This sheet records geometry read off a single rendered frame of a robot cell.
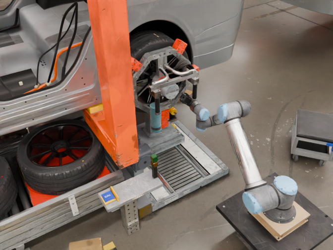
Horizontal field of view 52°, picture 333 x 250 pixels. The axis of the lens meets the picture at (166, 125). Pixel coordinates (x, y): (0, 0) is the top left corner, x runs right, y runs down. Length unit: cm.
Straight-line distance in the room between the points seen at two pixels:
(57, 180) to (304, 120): 222
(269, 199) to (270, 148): 133
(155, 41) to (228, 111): 80
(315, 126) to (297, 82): 139
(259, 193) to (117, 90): 108
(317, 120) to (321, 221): 112
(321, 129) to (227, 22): 128
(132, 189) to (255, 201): 83
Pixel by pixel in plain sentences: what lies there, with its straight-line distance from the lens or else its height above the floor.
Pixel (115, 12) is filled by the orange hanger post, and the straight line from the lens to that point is 187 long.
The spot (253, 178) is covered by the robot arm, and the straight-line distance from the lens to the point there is 225.
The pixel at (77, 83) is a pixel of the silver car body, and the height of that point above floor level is 97.
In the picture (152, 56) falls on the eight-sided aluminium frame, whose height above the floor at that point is 111.
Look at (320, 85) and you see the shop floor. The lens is 470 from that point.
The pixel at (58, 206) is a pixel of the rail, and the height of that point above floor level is 34.
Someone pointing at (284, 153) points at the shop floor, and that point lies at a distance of 350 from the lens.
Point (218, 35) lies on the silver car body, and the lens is 310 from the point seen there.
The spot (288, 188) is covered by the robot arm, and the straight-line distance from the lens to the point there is 230.
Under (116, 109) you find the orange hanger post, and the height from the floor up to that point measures 104.
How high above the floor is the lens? 229
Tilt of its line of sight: 39 degrees down
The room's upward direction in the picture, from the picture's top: 1 degrees counter-clockwise
